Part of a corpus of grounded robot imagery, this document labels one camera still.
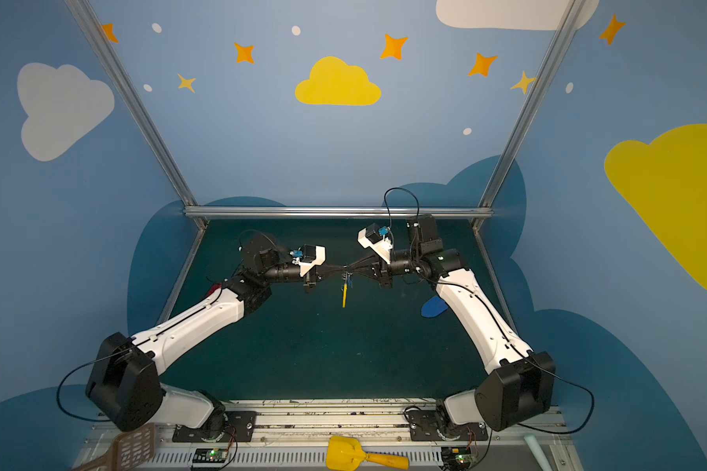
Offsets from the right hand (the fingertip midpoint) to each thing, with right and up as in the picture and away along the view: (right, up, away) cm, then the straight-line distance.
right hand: (355, 265), depth 70 cm
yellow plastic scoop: (-2, -46, 0) cm, 46 cm away
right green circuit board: (+25, -48, +1) cm, 54 cm away
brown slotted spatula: (-56, -46, +1) cm, 72 cm away
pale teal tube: (+45, -46, 0) cm, 64 cm away
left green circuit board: (-35, -47, 0) cm, 59 cm away
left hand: (-2, 0, -2) cm, 3 cm away
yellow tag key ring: (-2, -7, -1) cm, 7 cm away
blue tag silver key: (-2, -3, -1) cm, 4 cm away
